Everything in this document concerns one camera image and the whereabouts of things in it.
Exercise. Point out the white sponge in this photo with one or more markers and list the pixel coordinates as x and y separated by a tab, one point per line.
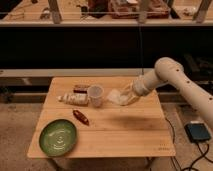
114	96

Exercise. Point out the black pedal box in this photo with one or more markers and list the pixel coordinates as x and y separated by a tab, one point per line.
197	132

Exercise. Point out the wooden folding table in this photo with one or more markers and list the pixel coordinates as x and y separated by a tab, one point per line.
137	130

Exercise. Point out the brown tray on shelf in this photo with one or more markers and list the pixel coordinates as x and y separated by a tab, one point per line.
127	9

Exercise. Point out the green ceramic bowl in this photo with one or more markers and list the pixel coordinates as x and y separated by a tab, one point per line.
58	138

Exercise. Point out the red brown oblong toy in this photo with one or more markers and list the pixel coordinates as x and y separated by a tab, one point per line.
81	117

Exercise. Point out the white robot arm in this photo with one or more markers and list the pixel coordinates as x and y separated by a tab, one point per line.
168	71

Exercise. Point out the translucent white ceramic cup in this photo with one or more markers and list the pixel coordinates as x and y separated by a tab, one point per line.
95	93

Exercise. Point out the white tube bottle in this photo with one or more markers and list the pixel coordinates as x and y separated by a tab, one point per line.
74	99

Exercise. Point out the long wooden shelf bench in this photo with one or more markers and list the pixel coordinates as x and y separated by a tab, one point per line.
95	13

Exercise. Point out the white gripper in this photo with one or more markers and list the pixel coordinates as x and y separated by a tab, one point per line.
128	96

